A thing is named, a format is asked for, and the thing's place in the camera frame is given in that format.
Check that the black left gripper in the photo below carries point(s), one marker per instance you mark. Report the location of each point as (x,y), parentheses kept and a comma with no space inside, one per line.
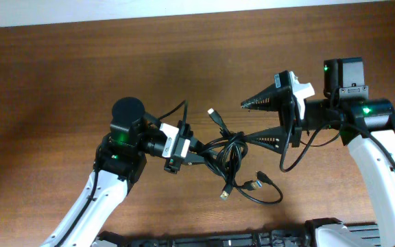
(178,147)

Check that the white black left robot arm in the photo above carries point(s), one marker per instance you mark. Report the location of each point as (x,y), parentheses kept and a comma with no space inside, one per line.
(119,161)

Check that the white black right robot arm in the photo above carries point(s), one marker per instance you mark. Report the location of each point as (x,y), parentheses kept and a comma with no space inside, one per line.
(365,126)

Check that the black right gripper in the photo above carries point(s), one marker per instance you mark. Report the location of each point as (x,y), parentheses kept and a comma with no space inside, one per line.
(287,114)

